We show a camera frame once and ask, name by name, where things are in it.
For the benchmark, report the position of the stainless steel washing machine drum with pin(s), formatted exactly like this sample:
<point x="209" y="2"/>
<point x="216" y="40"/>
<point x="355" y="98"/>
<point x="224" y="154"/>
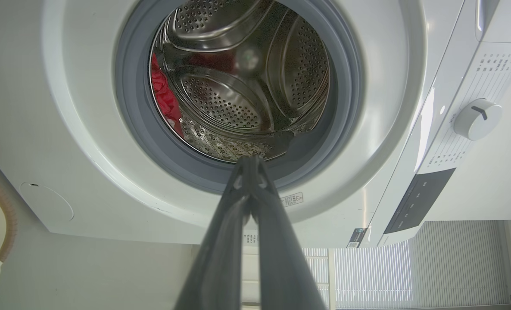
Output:
<point x="247" y="77"/>

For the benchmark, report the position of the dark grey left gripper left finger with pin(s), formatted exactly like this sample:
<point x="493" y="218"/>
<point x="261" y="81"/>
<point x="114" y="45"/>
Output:
<point x="221" y="254"/>

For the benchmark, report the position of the red cloth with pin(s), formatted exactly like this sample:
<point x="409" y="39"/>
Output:
<point x="165" y="97"/>

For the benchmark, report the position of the white program dial knob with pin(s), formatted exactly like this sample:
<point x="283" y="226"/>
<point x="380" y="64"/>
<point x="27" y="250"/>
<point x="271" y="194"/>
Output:
<point x="477" y="119"/>

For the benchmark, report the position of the white front-load washing machine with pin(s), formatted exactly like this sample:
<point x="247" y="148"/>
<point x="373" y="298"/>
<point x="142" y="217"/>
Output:
<point x="367" y="129"/>

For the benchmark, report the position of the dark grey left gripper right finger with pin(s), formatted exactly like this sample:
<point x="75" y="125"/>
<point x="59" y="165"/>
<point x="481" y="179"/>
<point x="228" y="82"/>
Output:
<point x="281" y="258"/>

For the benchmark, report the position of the grey rubber door gasket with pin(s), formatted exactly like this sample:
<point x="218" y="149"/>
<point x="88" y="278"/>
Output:
<point x="346" y="86"/>

